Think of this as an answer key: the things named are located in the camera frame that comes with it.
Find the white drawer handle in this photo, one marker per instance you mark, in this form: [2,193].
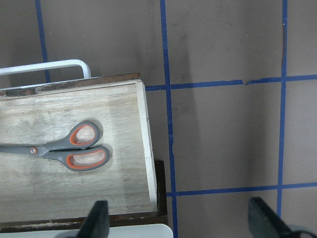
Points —
[47,66]

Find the dark wooden drawer box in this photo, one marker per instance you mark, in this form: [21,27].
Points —
[38,194]

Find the grey orange scissors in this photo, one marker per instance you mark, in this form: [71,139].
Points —
[76,151]

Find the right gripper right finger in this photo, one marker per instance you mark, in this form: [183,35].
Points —
[263,222]

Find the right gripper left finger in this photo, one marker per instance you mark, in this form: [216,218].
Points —
[96,224]

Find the white plastic tray box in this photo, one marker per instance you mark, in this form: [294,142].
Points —
[139,231]

